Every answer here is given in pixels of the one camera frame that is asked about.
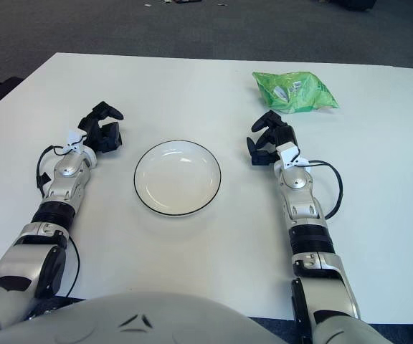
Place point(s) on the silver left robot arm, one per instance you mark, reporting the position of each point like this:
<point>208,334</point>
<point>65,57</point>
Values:
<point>63,179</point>

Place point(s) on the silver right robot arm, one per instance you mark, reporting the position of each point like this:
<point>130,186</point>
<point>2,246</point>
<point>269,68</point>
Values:
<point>299,186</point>

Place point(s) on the white plate with black rim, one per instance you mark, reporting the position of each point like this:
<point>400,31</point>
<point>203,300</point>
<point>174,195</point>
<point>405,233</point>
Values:
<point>178,179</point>

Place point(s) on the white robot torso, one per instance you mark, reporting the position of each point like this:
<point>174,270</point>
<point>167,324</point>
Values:
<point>138,322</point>

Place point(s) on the green snack bag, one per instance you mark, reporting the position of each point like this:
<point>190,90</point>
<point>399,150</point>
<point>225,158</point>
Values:
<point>292,89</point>

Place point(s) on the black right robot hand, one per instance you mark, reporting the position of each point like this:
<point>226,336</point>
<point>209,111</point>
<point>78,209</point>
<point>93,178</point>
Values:
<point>282,134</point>

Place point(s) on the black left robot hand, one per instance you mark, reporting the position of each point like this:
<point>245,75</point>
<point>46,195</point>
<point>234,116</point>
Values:
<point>93,129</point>

